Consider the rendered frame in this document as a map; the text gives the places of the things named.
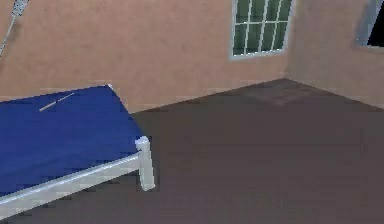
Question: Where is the thin white stick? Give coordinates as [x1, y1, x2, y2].
[38, 92, 76, 112]

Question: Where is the white barred window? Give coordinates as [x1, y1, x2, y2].
[228, 0, 297, 61]

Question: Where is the blue bed with white frame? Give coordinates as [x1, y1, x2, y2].
[0, 83, 156, 221]

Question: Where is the grey framed dark window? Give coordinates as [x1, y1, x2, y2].
[353, 0, 384, 49]

